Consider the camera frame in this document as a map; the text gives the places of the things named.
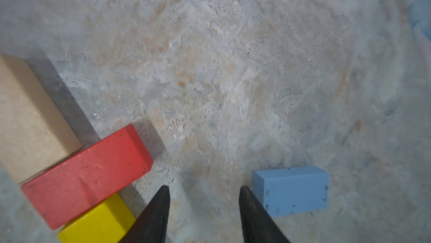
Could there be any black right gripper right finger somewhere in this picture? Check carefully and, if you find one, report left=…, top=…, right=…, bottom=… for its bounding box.
left=239, top=185, right=290, bottom=243

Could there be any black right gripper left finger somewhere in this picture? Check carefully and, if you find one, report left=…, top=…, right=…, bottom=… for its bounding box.
left=120, top=185, right=171, bottom=243

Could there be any small yellow short block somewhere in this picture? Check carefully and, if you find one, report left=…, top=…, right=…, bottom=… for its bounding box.
left=58, top=193, right=136, bottom=243

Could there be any light blue short block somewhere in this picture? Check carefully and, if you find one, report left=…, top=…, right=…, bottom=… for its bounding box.
left=253, top=166, right=330, bottom=217

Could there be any red long block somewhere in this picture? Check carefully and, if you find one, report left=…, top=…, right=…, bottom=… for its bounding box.
left=21, top=124, right=153, bottom=230

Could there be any beige short block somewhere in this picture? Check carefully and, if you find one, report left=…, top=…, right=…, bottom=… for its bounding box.
left=1, top=55, right=82, bottom=184

